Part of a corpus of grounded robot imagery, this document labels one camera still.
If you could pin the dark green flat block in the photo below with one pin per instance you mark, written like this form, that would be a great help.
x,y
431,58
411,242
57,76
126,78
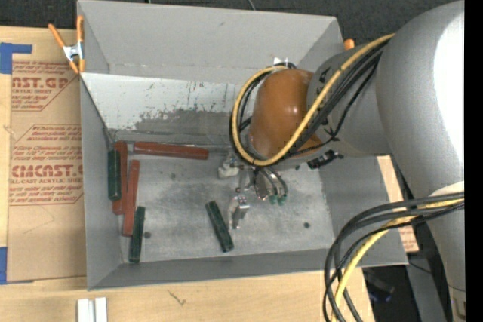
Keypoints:
x,y
114,175
219,226
137,233

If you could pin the red-brown flat block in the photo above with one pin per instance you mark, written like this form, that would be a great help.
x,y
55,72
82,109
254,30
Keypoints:
x,y
123,162
131,200
170,151

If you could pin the grey metal bin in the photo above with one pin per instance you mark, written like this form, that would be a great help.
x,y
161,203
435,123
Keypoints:
x,y
177,196

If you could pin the black cylinder on white bracket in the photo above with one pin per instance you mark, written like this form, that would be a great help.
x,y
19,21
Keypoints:
x,y
320,160

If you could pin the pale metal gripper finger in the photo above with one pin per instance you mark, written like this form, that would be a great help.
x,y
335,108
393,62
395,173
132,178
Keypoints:
x,y
241,211
231,213

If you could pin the brown cardboard board, red print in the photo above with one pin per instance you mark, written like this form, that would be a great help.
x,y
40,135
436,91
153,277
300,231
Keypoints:
x,y
45,222

